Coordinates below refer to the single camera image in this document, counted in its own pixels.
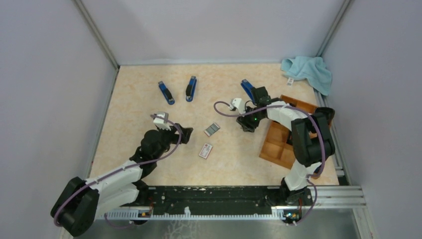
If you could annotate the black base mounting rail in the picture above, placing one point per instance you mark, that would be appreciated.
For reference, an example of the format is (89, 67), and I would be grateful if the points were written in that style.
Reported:
(217, 200)

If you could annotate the brown wooden compartment tray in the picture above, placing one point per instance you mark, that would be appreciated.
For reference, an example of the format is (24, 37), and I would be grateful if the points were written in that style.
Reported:
(277, 147)

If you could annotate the blue black stapler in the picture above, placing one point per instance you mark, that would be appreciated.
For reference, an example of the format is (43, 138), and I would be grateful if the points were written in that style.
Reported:
(166, 93)
(190, 89)

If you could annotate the red white staple box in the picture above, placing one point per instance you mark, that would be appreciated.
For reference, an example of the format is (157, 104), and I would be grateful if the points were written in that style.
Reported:
(205, 151)

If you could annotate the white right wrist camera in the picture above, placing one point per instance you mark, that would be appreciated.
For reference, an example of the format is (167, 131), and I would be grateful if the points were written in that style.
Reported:
(238, 104)

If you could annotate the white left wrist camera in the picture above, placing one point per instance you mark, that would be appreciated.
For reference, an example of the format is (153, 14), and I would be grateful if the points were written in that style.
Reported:
(160, 120)

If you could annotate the light blue cloth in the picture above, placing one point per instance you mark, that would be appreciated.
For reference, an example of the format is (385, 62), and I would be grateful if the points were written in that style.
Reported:
(312, 69)

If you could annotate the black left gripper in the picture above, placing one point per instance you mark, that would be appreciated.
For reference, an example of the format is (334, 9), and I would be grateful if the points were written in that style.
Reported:
(186, 132)

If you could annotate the silver staple strip box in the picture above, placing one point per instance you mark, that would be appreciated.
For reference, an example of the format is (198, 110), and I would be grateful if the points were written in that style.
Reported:
(212, 129)

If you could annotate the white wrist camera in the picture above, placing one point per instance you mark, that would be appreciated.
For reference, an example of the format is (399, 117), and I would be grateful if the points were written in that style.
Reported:
(238, 104)
(160, 120)

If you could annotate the white cable duct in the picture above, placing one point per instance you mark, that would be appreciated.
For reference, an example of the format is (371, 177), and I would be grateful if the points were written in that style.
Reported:
(139, 215)

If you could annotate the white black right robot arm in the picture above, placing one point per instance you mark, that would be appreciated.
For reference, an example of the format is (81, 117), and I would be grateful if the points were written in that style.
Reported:
(309, 132)

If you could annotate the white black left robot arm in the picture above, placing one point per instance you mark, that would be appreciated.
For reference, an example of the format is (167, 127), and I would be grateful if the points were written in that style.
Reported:
(82, 200)

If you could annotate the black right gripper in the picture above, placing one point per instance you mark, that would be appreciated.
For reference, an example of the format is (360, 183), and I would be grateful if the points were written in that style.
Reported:
(247, 125)

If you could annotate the black tape roll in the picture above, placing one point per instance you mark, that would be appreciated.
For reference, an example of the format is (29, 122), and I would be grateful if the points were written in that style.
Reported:
(328, 112)

